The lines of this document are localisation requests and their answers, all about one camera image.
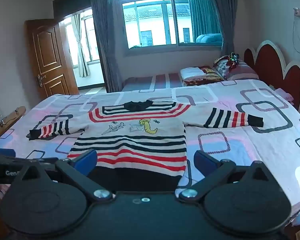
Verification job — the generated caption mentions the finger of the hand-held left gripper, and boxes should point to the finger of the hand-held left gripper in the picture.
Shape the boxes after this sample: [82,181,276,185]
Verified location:
[0,148,17,157]

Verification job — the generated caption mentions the light sheer curtain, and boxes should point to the light sheer curtain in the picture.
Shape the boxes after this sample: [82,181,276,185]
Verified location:
[74,14,90,78]

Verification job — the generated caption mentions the red checked pillow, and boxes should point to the red checked pillow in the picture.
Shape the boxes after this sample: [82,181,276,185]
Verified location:
[213,55,259,81]

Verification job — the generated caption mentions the patterned bed sheet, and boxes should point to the patterned bed sheet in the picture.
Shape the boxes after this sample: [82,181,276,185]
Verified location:
[0,79,300,225]

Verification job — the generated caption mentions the pink cloth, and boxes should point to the pink cloth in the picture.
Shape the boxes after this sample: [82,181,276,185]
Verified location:
[275,88,294,104]

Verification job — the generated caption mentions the brown wooden door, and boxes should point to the brown wooden door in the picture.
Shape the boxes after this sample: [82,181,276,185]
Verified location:
[24,19,79,100]

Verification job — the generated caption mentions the red and white headboard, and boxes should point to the red and white headboard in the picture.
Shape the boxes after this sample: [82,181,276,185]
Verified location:
[244,40,300,113]

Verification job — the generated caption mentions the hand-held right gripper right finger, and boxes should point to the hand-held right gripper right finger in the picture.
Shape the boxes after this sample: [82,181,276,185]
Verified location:
[176,150,284,202]

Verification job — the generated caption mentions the grey curtain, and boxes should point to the grey curtain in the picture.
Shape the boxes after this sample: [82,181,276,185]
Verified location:
[206,0,237,54]
[87,0,123,93]

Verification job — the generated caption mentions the teal quilt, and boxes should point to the teal quilt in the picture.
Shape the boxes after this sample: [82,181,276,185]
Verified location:
[195,33,223,44]

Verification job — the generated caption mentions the balcony window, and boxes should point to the balcony window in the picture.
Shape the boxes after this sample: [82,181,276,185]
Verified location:
[65,10,100,68]

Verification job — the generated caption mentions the thin cable on cabinet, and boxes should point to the thin cable on cabinet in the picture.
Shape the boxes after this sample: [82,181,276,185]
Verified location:
[0,109,24,127]

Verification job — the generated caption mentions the striped knit sweater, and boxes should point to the striped knit sweater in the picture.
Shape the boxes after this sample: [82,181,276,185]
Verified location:
[26,100,264,192]

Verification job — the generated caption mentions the large bedroom window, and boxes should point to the large bedroom window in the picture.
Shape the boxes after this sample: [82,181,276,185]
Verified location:
[115,0,224,53]

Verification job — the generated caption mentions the folded red yellow blanket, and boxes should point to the folded red yellow blanket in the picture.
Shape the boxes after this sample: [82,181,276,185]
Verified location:
[184,66,224,85]

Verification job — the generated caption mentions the wooden cabinet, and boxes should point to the wooden cabinet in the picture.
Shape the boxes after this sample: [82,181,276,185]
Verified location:
[0,106,27,147]

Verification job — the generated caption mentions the folded white blanket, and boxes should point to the folded white blanket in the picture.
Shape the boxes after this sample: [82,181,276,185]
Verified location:
[180,66,205,80]

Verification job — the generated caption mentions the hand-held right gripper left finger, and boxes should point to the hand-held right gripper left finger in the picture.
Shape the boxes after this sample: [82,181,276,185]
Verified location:
[11,149,114,202]

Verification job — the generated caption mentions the colourful ribbon bundle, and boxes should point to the colourful ribbon bundle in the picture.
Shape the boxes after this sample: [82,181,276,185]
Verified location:
[227,52,240,64]

